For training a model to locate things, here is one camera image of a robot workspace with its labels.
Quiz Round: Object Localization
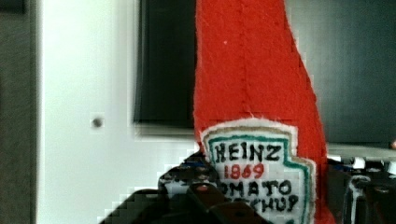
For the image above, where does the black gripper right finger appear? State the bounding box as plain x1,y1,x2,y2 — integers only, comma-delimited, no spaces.
327,159,396,224

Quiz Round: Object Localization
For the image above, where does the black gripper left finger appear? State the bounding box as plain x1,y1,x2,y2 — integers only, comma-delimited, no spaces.
158,151,222,205

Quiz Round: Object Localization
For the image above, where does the red felt ketchup bottle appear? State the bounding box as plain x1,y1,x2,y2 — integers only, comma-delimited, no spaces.
193,0,335,224

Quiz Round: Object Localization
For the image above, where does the silver black toaster oven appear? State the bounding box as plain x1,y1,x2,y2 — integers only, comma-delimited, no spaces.
134,0,395,161

